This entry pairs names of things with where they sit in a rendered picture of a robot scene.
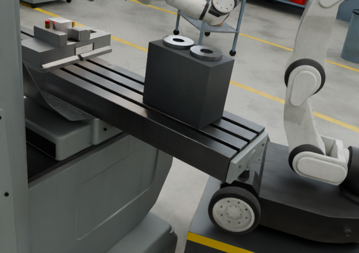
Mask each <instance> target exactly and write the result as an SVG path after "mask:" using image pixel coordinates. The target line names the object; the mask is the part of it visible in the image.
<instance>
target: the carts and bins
mask: <svg viewBox="0 0 359 253"><path fill-rule="evenodd" d="M206 1H207V3H209V0H206ZM245 3H246V0H242V3H241V8H240V13H239V18H238V22H237V28H236V29H234V28H233V27H231V26H230V25H228V24H227V23H225V22H222V23H221V24H220V25H218V26H215V27H213V26H210V25H208V24H206V23H205V22H203V21H201V20H197V19H195V18H193V17H190V16H188V15H187V14H186V13H184V12H181V11H180V10H178V11H177V19H176V27H175V30H174V31H173V33H174V35H178V34H179V33H180V32H179V30H178V26H179V21H180V16H182V17H183V18H184V19H185V20H187V21H188V22H189V23H190V24H192V25H193V26H194V27H195V28H197V29H198V30H200V36H199V42H198V45H202V38H203V35H206V36H209V35H210V32H212V33H235V37H234V41H233V45H232V50H230V52H229V54H230V55H231V56H234V55H235V54H236V51H235V48H236V44H237V39H238V34H239V30H240V25H241V20H242V17H243V12H244V7H245ZM341 57H342V58H343V59H345V60H347V61H350V62H353V63H358V64H359V9H354V10H353V14H352V17H351V20H350V24H349V27H348V31H347V35H346V38H345V42H344V46H343V49H342V52H341Z"/></svg>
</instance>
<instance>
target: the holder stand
mask: <svg viewBox="0 0 359 253"><path fill-rule="evenodd" d="M234 62H235V59H233V58H231V57H228V56H225V55H223V53H222V52H221V51H220V50H218V49H215V48H212V47H207V46H202V45H197V44H194V42H193V41H192V40H191V39H189V38H187V37H183V36H177V35H167V36H164V37H163V39H160V40H156V41H151V42H149V47H148V53H147V62H146V72H145V81H144V91H143V101H145V102H147V103H149V104H151V105H153V106H155V107H156V108H158V109H160V110H162V111H164V112H166V113H168V114H170V115H172V116H174V117H175V118H177V119H179V120H181V121H183V122H185V123H187V124H189V125H191V126H193V127H195V128H197V129H201V128H203V127H205V126H207V125H209V124H211V123H212V122H214V121H216V120H218V119H220V118H222V115H223V110H224V106H225V101H226V98H227V93H228V89H229V84H230V79H231V75H232V70H233V65H234Z"/></svg>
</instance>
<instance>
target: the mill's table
mask: <svg viewBox="0 0 359 253"><path fill-rule="evenodd" d="M20 29H21V40H26V39H31V38H34V31H33V30H31V29H29V28H26V27H24V26H21V25H20ZM27 68H28V70H29V72H30V74H31V75H32V77H33V79H34V80H35V82H36V84H37V86H38V87H39V89H41V90H44V91H46V92H47V93H49V94H51V95H53V96H55V97H57V98H59V99H61V100H63V101H65V102H67V103H69V104H71V105H73V106H75V107H77V108H79V109H81V110H83V111H85V112H87V113H88V114H90V115H92V116H94V117H96V118H98V119H100V120H102V121H104V122H106V123H108V124H110V125H112V126H114V127H116V128H118V129H120V130H122V131H124V132H126V133H128V134H130V135H132V136H134V137H136V138H138V139H140V140H142V141H143V142H145V143H147V144H149V145H151V146H153V147H155V148H157V149H159V150H161V151H163V152H165V153H167V154H169V155H171V156H173V157H175V158H177V159H179V160H181V161H183V162H185V163H187V164H189V165H191V166H193V167H195V168H197V169H198V170H200V171H202V172H204V173H206V174H208V175H210V176H212V177H214V178H216V179H218V180H220V181H222V182H227V183H229V184H231V183H232V182H233V181H234V180H235V179H236V178H237V177H238V176H239V175H241V174H242V173H243V172H244V171H245V170H246V169H247V168H248V167H250V166H251V165H252V164H253V162H254V161H255V160H256V159H257V158H258V156H259V155H260V154H262V153H263V151H264V147H265V145H266V141H267V138H268V134H269V133H268V132H265V131H264V129H265V127H264V126H261V125H259V124H256V123H254V122H252V121H249V120H247V119H245V118H242V117H240V116H237V115H235V114H233V113H230V112H228V111H226V110H223V115H222V118H220V119H218V120H216V121H214V122H212V123H211V124H209V125H207V126H205V127H203V128H201V129H197V128H195V127H193V126H191V125H189V124H187V123H185V122H183V121H181V120H179V119H177V118H175V117H174V116H172V115H170V114H168V113H166V112H164V111H162V110H160V109H158V108H156V107H155V106H153V105H151V104H149V103H147V102H145V101H143V91H144V81H145V77H144V76H141V75H139V74H137V73H134V72H132V71H129V70H127V69H125V68H122V67H119V66H117V65H115V64H112V63H110V62H107V61H105V60H103V59H100V58H98V57H95V58H91V59H88V60H85V61H82V60H80V62H79V63H76V64H72V65H69V66H65V67H62V68H59V69H56V70H53V71H50V72H46V73H40V72H38V71H36V70H33V69H31V68H29V67H27Z"/></svg>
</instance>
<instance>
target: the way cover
mask: <svg viewBox="0 0 359 253"><path fill-rule="evenodd" d="M22 73H23V86H24V96H26V97H27V98H29V99H31V100H32V101H34V102H36V103H38V104H40V105H42V106H44V107H45V108H47V109H49V110H51V111H53V112H55V113H57V114H59V115H61V116H63V117H64V118H66V119H68V120H70V121H77V120H86V119H94V118H93V117H91V116H89V115H87V114H85V113H83V112H82V111H80V110H78V109H76V108H74V107H72V106H70V105H68V104H66V103H64V102H62V101H60V100H58V99H56V98H54V97H52V96H50V95H48V94H46V93H44V92H42V91H40V89H39V87H38V86H37V84H36V82H35V80H34V79H33V77H32V75H31V74H30V72H29V70H28V68H27V67H26V65H25V63H23V62H22ZM86 116H87V117H86Z"/></svg>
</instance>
